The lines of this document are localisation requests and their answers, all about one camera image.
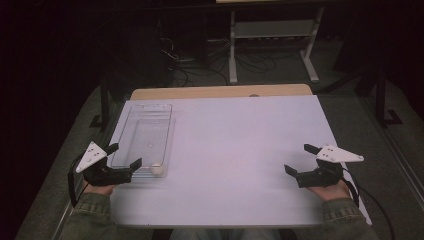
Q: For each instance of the person's left hand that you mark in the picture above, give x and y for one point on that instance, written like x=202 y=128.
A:
x=100 y=189

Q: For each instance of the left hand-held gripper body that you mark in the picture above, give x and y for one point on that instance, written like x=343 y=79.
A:
x=106 y=176

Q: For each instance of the white ball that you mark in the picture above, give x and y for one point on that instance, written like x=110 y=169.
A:
x=157 y=169

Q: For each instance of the clear plastic tray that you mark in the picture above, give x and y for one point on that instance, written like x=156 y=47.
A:
x=146 y=136

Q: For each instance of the wooden table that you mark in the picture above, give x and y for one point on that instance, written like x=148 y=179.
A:
x=220 y=91

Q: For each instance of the white metal desk frame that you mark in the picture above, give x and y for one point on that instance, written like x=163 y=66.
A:
x=273 y=29

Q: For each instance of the person's right hand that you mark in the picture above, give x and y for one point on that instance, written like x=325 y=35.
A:
x=328 y=192

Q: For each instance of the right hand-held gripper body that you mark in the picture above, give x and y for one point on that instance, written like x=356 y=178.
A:
x=316 y=178

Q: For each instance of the black metal stand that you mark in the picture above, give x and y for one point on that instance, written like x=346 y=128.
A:
x=104 y=103
x=380 y=96

